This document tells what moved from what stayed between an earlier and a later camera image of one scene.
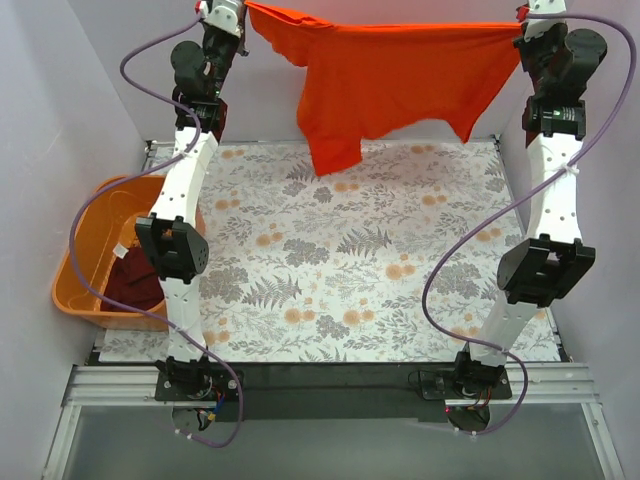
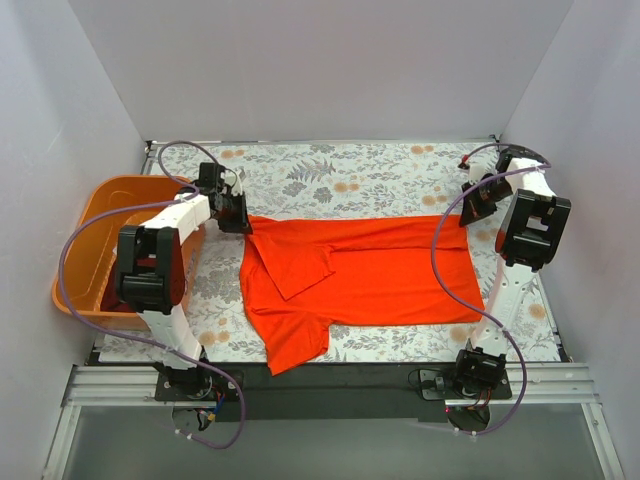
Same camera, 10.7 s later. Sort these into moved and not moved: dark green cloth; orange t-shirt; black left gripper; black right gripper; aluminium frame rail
Moved: black right gripper; black left gripper; orange t-shirt
Not moved: dark green cloth; aluminium frame rail
